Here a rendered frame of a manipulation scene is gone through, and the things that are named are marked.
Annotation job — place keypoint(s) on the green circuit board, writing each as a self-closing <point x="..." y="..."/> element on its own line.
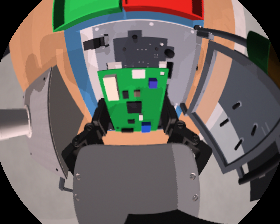
<point x="134" y="97"/>

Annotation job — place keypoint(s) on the green bin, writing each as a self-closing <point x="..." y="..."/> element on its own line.
<point x="72" y="12"/>

